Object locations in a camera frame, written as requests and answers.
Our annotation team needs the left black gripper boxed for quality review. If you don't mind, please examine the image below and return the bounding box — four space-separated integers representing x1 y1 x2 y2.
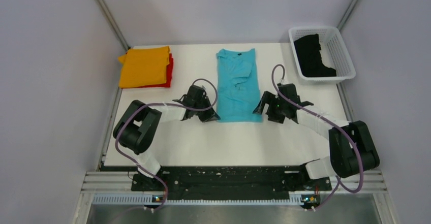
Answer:
194 96 220 122

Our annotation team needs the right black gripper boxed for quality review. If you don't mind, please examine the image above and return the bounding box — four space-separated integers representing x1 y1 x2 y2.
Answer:
254 91 288 123

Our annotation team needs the cyan t shirt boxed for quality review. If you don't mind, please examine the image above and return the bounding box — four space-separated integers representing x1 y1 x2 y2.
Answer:
216 48 263 123

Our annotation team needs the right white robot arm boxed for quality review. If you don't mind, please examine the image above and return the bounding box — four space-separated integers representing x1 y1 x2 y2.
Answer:
253 84 380 193

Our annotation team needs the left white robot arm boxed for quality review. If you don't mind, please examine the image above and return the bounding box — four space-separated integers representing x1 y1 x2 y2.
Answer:
112 84 220 193

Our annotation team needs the folded red t shirt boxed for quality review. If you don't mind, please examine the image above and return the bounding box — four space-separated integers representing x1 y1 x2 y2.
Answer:
140 53 174 88

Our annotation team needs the folded orange t shirt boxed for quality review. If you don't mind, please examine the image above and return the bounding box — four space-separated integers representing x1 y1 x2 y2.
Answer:
117 46 170 88

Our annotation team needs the black t shirt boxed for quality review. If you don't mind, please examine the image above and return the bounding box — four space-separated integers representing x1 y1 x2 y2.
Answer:
294 34 336 78

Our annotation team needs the white plastic basket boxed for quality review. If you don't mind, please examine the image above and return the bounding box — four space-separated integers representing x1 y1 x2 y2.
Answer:
288 26 356 85

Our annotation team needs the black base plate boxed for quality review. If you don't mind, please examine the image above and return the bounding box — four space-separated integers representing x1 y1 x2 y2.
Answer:
131 166 332 201

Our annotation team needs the white slotted cable duct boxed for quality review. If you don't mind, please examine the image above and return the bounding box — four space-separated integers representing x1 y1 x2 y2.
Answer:
92 193 304 206

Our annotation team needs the aluminium frame rail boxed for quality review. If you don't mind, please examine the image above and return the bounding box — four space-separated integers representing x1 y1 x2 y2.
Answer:
81 170 388 194

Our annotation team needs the left aluminium corner post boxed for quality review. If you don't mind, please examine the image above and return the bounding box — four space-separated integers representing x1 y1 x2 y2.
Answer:
95 0 130 51

